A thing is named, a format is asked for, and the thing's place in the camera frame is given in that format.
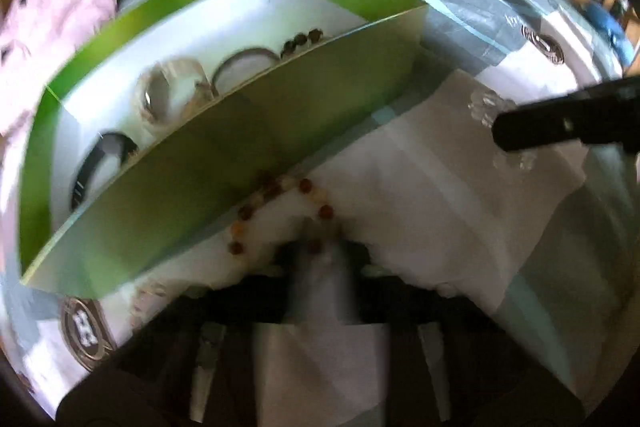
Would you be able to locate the pink quilt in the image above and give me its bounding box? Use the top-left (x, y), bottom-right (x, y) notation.
top-left (0, 0), bottom-right (121, 138)

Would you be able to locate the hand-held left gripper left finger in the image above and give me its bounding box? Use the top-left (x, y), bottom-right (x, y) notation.
top-left (57, 243), bottom-right (323, 427)

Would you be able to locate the brown bead bracelet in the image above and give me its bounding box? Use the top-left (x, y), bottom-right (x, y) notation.
top-left (227, 169), bottom-right (337, 258)

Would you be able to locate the dark bead bracelet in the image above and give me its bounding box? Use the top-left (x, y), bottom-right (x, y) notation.
top-left (280, 28), bottom-right (324, 58)

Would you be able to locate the beige white bracelet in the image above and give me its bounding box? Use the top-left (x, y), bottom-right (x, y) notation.
top-left (132, 57), bottom-right (219, 139)

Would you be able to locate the clear crystal bracelet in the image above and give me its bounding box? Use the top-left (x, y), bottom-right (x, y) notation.
top-left (467, 88), bottom-right (534, 172)

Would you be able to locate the silver bangle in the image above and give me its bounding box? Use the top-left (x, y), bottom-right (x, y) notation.
top-left (211, 48), bottom-right (281, 98)

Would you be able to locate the black bracelet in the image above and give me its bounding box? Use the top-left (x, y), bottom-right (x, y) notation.
top-left (70, 132), bottom-right (140, 210)

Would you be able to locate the green cardboard box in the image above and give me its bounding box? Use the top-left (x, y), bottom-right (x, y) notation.
top-left (19, 0), bottom-right (430, 299)

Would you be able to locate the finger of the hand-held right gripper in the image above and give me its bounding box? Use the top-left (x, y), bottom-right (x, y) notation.
top-left (491, 76), bottom-right (640, 154)

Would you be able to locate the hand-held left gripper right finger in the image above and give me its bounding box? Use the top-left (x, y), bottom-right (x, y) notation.
top-left (322, 243), bottom-right (586, 427)

